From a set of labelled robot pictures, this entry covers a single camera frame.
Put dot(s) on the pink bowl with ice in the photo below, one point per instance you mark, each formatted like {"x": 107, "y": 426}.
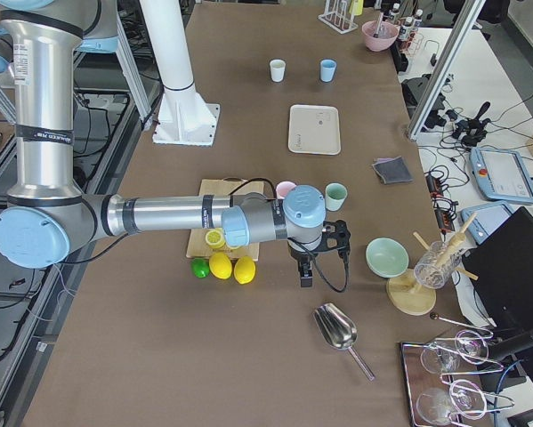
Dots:
{"x": 387, "y": 34}

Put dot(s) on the halved lemon slice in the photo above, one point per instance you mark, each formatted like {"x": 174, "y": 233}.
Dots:
{"x": 215, "y": 239}

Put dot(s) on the wooden cup tree stand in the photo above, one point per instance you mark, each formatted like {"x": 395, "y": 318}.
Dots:
{"x": 408, "y": 295}

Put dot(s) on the wooden cutting board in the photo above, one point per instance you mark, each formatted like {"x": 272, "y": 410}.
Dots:
{"x": 197, "y": 246}

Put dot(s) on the grey folded cloth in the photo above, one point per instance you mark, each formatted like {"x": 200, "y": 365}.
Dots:
{"x": 392, "y": 170}

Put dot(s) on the yellow lemon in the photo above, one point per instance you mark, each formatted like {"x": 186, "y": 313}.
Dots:
{"x": 244, "y": 270}
{"x": 220, "y": 265}

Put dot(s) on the wine glass lower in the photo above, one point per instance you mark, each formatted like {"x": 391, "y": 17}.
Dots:
{"x": 461, "y": 400}

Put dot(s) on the cream plastic tray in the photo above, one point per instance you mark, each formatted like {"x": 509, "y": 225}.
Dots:
{"x": 314, "y": 129}

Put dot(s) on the white cup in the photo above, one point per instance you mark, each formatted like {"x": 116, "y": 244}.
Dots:
{"x": 277, "y": 70}

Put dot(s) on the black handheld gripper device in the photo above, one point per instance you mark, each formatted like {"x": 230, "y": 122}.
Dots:
{"x": 471, "y": 131}

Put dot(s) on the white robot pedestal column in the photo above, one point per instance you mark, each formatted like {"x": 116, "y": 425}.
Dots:
{"x": 184, "y": 118}

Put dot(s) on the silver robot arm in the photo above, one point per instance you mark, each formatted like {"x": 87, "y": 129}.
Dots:
{"x": 48, "y": 217}

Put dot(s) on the mirror tray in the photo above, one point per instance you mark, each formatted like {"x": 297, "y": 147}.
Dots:
{"x": 416, "y": 378}

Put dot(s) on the wine glass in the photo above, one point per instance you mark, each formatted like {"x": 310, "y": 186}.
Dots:
{"x": 445, "y": 355}
{"x": 461, "y": 400}

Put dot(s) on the pink cup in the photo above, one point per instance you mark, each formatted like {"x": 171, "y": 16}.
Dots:
{"x": 283, "y": 188}

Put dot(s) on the green bowl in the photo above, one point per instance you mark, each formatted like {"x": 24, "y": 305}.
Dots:
{"x": 386, "y": 257}

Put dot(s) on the metal scoop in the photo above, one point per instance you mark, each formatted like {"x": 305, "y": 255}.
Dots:
{"x": 340, "y": 332}

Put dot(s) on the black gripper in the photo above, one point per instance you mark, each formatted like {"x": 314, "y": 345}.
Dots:
{"x": 301, "y": 256}

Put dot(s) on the blue teach pendant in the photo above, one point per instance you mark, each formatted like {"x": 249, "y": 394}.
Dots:
{"x": 502, "y": 175}
{"x": 488, "y": 218}

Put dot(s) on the black monitor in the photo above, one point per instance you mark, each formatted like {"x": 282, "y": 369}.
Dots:
{"x": 504, "y": 264}

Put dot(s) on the aluminium frame post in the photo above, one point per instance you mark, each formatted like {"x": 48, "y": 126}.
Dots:
{"x": 468, "y": 15}

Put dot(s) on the white wire cup rack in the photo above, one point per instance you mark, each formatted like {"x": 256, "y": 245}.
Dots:
{"x": 339, "y": 16}

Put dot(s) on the green lime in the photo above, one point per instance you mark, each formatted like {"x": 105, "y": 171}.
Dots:
{"x": 200, "y": 267}

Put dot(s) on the blue cup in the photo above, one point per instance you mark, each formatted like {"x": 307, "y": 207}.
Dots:
{"x": 327, "y": 69}

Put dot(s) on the clear glass mug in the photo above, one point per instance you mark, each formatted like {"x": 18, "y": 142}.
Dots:
{"x": 436, "y": 266}

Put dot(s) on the green cup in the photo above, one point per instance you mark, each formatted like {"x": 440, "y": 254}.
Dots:
{"x": 335, "y": 195}

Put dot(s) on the wine glass upper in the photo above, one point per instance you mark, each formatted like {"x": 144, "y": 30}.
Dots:
{"x": 445, "y": 355}

